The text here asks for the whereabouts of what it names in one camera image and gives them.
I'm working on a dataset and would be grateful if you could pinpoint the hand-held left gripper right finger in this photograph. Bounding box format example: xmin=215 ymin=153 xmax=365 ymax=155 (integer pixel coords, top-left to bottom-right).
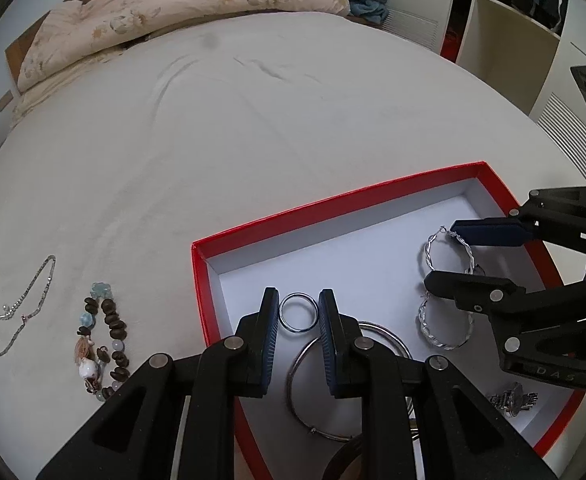
xmin=318 ymin=289 xmax=558 ymax=480

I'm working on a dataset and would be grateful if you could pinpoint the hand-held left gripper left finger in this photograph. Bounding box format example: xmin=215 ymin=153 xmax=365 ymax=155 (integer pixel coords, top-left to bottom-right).
xmin=35 ymin=287 xmax=280 ymax=480

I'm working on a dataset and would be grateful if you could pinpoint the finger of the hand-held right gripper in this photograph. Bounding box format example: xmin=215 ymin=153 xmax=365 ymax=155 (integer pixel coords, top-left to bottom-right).
xmin=424 ymin=270 xmax=586 ymax=341
xmin=450 ymin=186 xmax=586 ymax=263

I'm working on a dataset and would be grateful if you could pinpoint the twisted silver hoop earring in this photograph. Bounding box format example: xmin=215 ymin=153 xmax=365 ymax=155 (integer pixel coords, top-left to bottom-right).
xmin=418 ymin=292 xmax=474 ymax=350
xmin=424 ymin=226 xmax=486 ymax=281

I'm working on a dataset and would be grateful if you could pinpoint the silver band ring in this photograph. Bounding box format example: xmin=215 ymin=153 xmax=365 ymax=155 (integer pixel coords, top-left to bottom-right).
xmin=279 ymin=292 xmax=320 ymax=334

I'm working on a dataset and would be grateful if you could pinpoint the thin silver bangle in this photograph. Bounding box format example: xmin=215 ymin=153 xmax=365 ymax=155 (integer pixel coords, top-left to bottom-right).
xmin=286 ymin=321 xmax=414 ymax=443

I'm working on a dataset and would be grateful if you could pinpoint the silver brooch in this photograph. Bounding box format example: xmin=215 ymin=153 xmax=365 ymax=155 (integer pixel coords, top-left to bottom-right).
xmin=488 ymin=382 xmax=540 ymax=418

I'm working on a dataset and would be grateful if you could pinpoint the dark brown bangle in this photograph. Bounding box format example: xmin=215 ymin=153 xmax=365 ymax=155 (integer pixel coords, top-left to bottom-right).
xmin=321 ymin=435 xmax=366 ymax=480

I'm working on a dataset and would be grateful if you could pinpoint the red white box lid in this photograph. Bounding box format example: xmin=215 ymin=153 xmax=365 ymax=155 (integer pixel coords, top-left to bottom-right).
xmin=191 ymin=161 xmax=586 ymax=480

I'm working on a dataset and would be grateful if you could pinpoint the white louvred cabinet door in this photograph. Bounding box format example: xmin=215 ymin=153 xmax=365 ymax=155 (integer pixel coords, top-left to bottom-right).
xmin=528 ymin=7 xmax=586 ymax=191

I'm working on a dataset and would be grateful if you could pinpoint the open cream shelf unit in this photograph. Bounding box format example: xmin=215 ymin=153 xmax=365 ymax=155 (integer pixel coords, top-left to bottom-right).
xmin=455 ymin=0 xmax=574 ymax=113

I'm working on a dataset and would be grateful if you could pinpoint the bed with white sheet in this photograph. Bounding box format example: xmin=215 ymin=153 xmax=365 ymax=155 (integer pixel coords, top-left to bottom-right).
xmin=0 ymin=10 xmax=586 ymax=480

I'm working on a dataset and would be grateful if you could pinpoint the white wardrobe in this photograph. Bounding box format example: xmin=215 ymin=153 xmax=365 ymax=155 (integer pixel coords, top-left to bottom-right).
xmin=358 ymin=0 xmax=461 ymax=53

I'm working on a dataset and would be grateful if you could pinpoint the cream pillow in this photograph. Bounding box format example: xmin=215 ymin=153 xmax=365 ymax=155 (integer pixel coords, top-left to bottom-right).
xmin=10 ymin=52 xmax=124 ymax=121

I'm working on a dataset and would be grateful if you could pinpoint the cream floral quilt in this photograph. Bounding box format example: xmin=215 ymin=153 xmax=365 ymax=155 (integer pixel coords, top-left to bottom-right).
xmin=17 ymin=0 xmax=351 ymax=93

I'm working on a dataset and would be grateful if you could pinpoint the beaded stone bracelet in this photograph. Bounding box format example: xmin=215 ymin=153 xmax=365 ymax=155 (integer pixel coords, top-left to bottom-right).
xmin=74 ymin=282 xmax=130 ymax=403

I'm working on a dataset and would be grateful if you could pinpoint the silver chain necklace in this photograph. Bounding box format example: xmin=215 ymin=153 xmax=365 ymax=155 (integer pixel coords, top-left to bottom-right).
xmin=0 ymin=255 xmax=57 ymax=357

